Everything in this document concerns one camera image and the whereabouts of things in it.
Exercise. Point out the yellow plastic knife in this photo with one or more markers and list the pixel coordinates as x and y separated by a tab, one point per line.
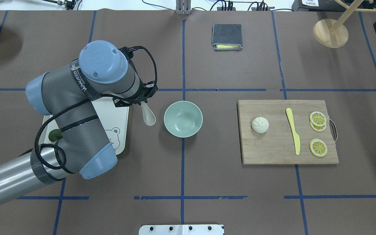
295	135

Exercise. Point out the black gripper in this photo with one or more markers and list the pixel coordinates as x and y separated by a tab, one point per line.
141	100

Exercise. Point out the white steamed bun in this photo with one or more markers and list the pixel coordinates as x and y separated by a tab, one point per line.
260	124

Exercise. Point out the white ceramic soup spoon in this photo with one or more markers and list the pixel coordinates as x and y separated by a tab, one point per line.
148	116

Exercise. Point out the black camera mount wrist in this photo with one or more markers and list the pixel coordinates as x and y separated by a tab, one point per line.
129	53

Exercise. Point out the lower lemon slice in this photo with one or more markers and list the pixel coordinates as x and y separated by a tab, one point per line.
318	147

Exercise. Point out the green avocado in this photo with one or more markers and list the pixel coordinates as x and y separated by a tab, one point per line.
55	135

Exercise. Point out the top lemon slice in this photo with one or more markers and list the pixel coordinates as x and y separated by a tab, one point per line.
318	119

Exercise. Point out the bamboo cutting board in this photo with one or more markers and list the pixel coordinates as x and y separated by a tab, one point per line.
276	146

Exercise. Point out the light green bowl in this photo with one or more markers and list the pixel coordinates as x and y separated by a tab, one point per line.
183	119

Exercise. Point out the cream bear serving tray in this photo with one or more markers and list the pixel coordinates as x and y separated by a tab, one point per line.
110	125

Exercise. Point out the wooden cup tree stand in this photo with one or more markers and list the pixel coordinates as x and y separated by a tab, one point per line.
332	33

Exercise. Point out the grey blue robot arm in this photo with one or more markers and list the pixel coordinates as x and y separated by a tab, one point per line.
99	71

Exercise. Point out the aluminium frame post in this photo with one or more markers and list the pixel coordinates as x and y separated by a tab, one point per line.
183	7

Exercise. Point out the under lemon slice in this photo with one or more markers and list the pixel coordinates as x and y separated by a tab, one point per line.
318	128

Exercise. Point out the grey folded cloth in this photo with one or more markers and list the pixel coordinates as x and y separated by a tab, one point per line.
227	37

